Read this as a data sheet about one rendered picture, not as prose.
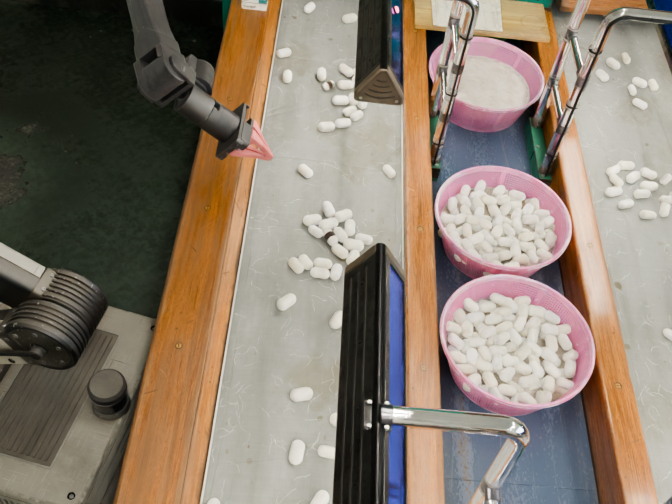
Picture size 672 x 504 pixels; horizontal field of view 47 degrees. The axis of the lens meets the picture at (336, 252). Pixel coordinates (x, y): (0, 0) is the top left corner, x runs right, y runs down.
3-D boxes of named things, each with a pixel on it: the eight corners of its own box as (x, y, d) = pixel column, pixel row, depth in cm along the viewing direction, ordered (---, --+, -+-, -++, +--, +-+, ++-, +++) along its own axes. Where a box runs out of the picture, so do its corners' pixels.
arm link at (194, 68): (134, 89, 133) (170, 62, 129) (144, 51, 140) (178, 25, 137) (185, 133, 140) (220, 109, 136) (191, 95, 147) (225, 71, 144)
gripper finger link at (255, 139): (285, 131, 148) (247, 103, 143) (282, 158, 143) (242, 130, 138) (262, 149, 152) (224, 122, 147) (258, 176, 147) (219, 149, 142)
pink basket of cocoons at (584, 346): (432, 426, 131) (443, 399, 124) (428, 298, 148) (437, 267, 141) (587, 440, 132) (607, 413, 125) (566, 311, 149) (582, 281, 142)
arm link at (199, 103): (166, 112, 135) (186, 92, 132) (171, 89, 140) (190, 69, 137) (198, 134, 139) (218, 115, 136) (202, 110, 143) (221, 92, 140)
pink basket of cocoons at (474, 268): (458, 312, 147) (469, 281, 139) (406, 209, 162) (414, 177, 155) (580, 283, 154) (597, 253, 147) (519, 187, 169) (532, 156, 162)
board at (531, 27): (414, 28, 187) (414, 24, 186) (413, -7, 197) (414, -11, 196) (549, 43, 189) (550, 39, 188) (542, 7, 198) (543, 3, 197)
